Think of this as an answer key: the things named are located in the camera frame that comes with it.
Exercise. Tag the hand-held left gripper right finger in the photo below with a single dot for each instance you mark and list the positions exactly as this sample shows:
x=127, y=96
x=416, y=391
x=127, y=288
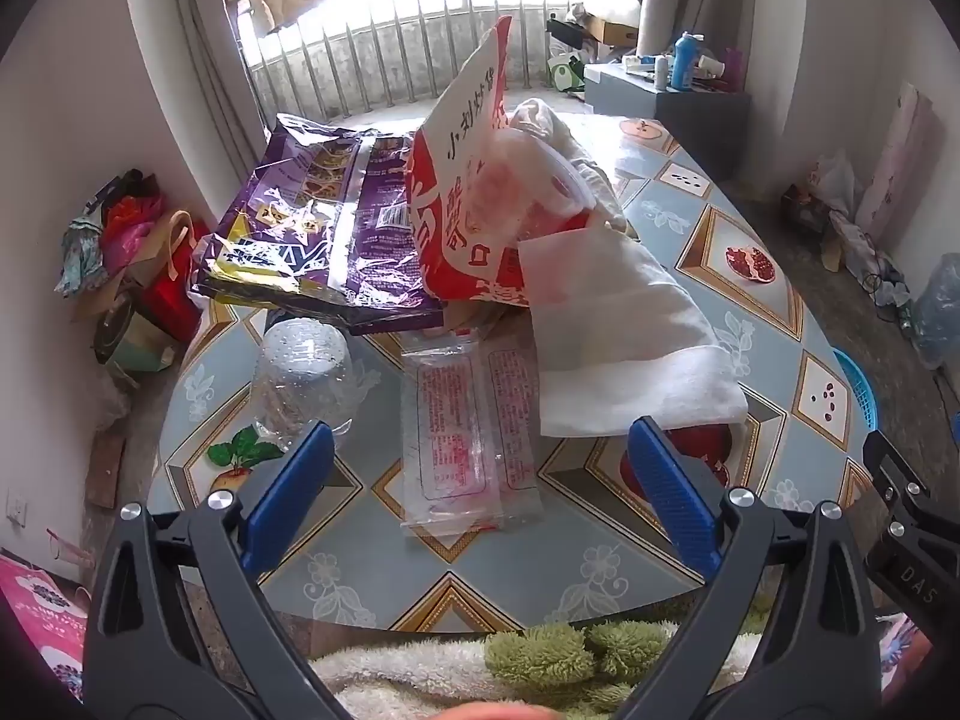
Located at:
x=675, y=495

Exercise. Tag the white plastic bag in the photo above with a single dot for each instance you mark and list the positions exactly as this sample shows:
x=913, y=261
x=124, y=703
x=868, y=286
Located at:
x=836, y=184

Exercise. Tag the cardboard box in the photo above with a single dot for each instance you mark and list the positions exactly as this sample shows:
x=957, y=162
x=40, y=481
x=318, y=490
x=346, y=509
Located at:
x=611, y=28

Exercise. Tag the red paper bag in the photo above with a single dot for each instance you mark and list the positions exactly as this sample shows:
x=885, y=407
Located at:
x=176, y=292

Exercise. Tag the small white bottle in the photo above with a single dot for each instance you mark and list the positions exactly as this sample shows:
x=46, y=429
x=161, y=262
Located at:
x=661, y=73

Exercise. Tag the grey cabinet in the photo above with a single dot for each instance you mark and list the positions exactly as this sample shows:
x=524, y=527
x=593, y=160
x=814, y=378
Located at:
x=690, y=127

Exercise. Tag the clear plastic cup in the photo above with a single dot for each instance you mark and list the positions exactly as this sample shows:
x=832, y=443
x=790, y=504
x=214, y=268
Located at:
x=300, y=367

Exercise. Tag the red plastic bag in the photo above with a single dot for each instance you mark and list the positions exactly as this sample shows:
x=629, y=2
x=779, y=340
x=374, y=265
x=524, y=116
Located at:
x=131, y=229

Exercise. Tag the white paper tissue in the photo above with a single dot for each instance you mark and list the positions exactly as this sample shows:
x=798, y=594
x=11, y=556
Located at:
x=622, y=337

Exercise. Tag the pink printed clothing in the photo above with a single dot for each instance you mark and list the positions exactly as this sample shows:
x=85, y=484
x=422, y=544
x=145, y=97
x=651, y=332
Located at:
x=911, y=645

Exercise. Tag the blue plastic basket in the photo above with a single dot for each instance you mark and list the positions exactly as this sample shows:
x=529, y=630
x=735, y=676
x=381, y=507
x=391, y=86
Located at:
x=859, y=397

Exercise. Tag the green round tin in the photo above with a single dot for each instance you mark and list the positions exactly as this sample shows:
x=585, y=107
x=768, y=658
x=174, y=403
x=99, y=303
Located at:
x=131, y=341

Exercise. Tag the purple cup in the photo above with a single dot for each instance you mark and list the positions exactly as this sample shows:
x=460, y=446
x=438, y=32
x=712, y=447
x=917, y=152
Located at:
x=732, y=67

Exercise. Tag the pink rolled mat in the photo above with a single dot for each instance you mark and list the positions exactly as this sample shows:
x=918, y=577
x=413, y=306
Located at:
x=900, y=157

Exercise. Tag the clear wrapper red print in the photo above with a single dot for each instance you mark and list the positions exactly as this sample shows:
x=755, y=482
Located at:
x=450, y=435
x=514, y=427

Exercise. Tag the large water jug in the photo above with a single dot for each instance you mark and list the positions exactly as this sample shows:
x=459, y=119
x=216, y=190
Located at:
x=937, y=315

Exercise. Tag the cream green fuzzy robe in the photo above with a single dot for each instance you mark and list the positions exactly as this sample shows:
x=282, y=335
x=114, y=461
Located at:
x=450, y=667

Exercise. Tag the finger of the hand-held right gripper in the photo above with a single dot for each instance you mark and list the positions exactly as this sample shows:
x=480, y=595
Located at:
x=896, y=476

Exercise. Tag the balcony railing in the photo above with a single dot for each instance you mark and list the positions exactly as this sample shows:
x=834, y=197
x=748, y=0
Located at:
x=375, y=67

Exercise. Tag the purple snack bag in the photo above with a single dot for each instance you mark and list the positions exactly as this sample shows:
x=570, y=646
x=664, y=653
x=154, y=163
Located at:
x=315, y=240

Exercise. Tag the pink printed bag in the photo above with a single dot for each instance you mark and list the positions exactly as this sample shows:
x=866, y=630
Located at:
x=37, y=630

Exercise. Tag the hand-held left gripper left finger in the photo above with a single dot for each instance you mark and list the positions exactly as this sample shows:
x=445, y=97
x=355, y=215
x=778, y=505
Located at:
x=292, y=495

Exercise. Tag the blue bottle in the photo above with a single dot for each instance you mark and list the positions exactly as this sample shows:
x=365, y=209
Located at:
x=686, y=64

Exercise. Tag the cardboard piece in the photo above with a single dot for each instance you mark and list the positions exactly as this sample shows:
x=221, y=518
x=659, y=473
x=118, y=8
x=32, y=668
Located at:
x=105, y=469

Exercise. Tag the white wall socket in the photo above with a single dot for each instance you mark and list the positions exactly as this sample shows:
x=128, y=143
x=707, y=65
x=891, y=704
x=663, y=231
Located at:
x=16, y=508

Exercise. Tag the red white snack bag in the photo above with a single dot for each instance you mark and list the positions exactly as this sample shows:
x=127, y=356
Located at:
x=450, y=165

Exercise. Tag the teal patterned cloth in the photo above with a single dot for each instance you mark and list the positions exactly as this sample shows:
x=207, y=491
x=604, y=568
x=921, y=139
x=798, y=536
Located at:
x=79, y=259

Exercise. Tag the white green paper bag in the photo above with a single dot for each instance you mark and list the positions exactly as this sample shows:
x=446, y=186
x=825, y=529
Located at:
x=564, y=75

